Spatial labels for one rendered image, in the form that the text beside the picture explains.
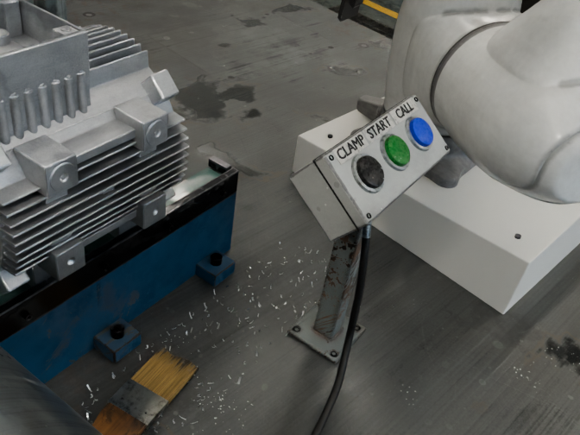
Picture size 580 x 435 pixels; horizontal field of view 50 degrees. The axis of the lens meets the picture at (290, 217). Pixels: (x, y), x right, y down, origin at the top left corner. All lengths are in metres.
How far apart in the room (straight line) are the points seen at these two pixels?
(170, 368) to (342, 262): 0.22
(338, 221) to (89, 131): 0.23
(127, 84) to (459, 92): 0.38
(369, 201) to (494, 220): 0.35
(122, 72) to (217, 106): 0.57
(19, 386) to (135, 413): 0.37
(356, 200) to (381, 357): 0.28
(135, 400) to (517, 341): 0.46
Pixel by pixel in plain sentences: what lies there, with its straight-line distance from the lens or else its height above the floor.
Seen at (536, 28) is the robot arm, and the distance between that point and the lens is 0.74.
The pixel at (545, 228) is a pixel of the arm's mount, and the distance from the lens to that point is 0.88.
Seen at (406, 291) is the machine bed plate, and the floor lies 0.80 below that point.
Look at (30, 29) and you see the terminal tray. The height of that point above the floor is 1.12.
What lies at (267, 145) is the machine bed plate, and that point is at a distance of 1.07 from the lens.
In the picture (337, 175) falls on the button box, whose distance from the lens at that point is 0.52.
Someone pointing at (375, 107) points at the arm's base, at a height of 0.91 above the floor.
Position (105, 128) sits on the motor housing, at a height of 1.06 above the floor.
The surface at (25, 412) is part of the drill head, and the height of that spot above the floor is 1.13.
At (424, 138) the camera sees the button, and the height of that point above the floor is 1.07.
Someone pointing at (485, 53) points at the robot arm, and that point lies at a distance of 0.77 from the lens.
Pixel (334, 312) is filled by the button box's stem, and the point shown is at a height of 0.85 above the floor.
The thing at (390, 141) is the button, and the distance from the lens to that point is 0.58.
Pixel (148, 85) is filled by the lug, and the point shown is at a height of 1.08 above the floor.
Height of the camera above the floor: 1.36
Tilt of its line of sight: 38 degrees down
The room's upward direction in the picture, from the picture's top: 10 degrees clockwise
